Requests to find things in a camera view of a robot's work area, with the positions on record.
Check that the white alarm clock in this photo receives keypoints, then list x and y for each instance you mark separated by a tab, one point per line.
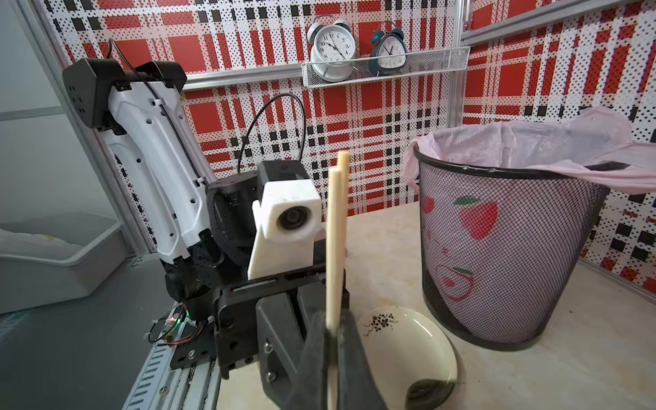
333	48

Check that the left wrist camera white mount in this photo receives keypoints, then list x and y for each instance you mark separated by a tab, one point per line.
287	217

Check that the black mesh trash bin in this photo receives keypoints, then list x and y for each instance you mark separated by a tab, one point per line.
498	247

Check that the bare wooden chopstick pair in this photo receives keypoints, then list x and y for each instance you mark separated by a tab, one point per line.
335	259

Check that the white wire wall shelf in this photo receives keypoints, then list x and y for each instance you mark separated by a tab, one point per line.
419	63

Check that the pink plastic bin liner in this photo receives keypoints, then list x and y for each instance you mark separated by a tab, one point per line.
597	146

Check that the teal alarm clock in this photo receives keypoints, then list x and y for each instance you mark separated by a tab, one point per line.
389	51

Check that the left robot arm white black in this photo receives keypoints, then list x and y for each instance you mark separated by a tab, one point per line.
242	255

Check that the cream plate with black mark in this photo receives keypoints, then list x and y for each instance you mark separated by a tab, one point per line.
412	361

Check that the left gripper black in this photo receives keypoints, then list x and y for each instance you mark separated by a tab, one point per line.
280	320

